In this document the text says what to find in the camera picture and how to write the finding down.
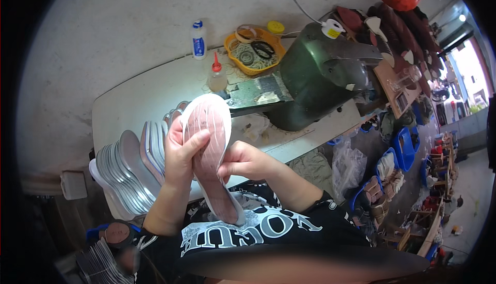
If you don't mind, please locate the person's right hand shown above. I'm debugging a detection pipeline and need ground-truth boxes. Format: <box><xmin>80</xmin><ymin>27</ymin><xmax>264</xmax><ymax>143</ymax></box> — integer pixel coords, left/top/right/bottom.
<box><xmin>217</xmin><ymin>141</ymin><xmax>280</xmax><ymax>184</ymax></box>

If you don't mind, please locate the person's left hand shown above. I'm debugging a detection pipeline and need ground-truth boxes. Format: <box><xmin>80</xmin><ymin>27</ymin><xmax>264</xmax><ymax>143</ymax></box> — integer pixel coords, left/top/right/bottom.
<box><xmin>164</xmin><ymin>116</ymin><xmax>211</xmax><ymax>189</ymax></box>

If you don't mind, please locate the pink shoe insole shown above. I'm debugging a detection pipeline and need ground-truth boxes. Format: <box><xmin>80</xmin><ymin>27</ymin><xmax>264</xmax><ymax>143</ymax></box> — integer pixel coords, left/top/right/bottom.
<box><xmin>181</xmin><ymin>93</ymin><xmax>246</xmax><ymax>226</ymax></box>

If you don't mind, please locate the white crumpled cloth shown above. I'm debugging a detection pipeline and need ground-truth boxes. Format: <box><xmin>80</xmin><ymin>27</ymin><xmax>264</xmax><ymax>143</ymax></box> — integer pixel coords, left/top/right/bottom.
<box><xmin>241</xmin><ymin>114</ymin><xmax>272</xmax><ymax>142</ymax></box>

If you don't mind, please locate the olive green cloth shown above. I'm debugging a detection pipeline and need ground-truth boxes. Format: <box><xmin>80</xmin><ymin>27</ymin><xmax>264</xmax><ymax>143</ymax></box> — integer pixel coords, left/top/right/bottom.
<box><xmin>288</xmin><ymin>150</ymin><xmax>336</xmax><ymax>195</ymax></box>

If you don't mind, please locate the person's body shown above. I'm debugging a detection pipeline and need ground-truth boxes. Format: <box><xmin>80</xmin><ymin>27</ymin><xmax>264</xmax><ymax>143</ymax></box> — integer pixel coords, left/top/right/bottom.
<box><xmin>134</xmin><ymin>183</ymin><xmax>431</xmax><ymax>284</ymax></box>

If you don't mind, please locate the clear oil bottle red cap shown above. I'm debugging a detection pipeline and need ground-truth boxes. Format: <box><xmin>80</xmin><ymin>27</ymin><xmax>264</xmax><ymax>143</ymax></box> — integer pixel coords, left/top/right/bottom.
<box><xmin>208</xmin><ymin>52</ymin><xmax>228</xmax><ymax>92</ymax></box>

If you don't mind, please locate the stack of silver shoe soles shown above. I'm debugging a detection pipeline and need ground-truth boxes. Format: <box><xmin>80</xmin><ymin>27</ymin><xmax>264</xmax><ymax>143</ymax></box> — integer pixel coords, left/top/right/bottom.
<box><xmin>89</xmin><ymin>101</ymin><xmax>190</xmax><ymax>221</ymax></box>

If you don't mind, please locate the yellow basket of rubber bands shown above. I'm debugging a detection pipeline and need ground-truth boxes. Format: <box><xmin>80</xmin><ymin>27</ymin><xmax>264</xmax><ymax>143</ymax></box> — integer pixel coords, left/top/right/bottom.
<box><xmin>224</xmin><ymin>27</ymin><xmax>286</xmax><ymax>76</ymax></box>

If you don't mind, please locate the clear plastic bag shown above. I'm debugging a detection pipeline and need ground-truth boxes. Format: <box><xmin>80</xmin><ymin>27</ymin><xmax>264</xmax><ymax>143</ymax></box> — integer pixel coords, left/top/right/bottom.
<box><xmin>332</xmin><ymin>139</ymin><xmax>368</xmax><ymax>203</ymax></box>

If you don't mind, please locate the green sewing machine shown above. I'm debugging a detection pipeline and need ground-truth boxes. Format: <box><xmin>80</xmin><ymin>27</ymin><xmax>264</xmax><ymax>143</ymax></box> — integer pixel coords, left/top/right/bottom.
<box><xmin>226</xmin><ymin>21</ymin><xmax>384</xmax><ymax>132</ymax></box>

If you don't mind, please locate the white glue bottle blue label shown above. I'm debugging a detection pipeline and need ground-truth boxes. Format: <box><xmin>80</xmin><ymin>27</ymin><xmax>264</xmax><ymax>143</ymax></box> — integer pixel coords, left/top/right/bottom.
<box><xmin>192</xmin><ymin>20</ymin><xmax>207</xmax><ymax>60</ymax></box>

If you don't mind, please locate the blue basket of sandals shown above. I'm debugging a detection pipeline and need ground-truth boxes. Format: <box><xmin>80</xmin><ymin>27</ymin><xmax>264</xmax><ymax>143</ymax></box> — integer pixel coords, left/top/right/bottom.
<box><xmin>350</xmin><ymin>176</ymin><xmax>405</xmax><ymax>226</ymax></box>

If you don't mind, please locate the blue basket of shoe parts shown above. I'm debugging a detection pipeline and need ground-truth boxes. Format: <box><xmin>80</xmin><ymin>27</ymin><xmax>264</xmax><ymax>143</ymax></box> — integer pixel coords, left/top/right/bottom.
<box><xmin>375</xmin><ymin>147</ymin><xmax>400</xmax><ymax>182</ymax></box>

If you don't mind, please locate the pile of grey sole sheets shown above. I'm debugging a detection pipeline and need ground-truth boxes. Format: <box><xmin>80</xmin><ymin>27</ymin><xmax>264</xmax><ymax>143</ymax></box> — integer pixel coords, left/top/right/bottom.
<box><xmin>75</xmin><ymin>238</ymin><xmax>136</xmax><ymax>284</ymax></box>

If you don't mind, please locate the white thread spool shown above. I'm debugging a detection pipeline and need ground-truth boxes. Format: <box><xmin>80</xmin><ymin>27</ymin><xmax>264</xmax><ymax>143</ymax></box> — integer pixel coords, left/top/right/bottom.
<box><xmin>321</xmin><ymin>19</ymin><xmax>345</xmax><ymax>39</ymax></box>

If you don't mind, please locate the blue basket of dark parts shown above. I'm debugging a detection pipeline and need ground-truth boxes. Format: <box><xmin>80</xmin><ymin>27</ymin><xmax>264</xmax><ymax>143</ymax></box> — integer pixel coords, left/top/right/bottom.
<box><xmin>391</xmin><ymin>126</ymin><xmax>421</xmax><ymax>172</ymax></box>

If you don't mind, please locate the clear plastic cup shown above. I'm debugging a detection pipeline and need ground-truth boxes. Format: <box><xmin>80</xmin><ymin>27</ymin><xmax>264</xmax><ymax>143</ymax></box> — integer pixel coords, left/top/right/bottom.
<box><xmin>387</xmin><ymin>66</ymin><xmax>422</xmax><ymax>92</ymax></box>

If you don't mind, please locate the row of brown shoe soles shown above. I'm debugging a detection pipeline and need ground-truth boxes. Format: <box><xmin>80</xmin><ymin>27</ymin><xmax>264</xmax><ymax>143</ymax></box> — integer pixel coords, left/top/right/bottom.
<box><xmin>336</xmin><ymin>3</ymin><xmax>445</xmax><ymax>99</ymax></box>

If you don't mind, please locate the white wall socket box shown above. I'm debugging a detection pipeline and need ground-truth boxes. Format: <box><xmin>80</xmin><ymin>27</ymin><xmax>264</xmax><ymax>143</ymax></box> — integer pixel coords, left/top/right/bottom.
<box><xmin>60</xmin><ymin>170</ymin><xmax>88</xmax><ymax>200</ymax></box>

